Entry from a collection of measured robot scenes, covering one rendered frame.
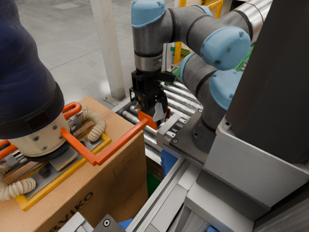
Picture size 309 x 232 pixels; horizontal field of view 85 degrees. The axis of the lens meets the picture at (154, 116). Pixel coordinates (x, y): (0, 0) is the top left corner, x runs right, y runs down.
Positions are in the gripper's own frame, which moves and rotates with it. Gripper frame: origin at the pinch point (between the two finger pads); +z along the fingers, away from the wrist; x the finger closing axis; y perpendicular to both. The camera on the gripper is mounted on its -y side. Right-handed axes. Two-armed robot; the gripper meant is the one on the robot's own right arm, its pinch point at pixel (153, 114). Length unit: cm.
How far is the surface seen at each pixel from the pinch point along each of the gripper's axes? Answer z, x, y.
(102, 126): 6.1, -14.7, 13.1
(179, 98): 53, -30, -73
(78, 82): 108, -209, -66
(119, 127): 13.1, -14.9, 5.7
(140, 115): -0.7, -2.9, 3.9
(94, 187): 18.8, -4.7, 28.2
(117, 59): 48, -123, -83
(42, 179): 11.0, -15.7, 38.2
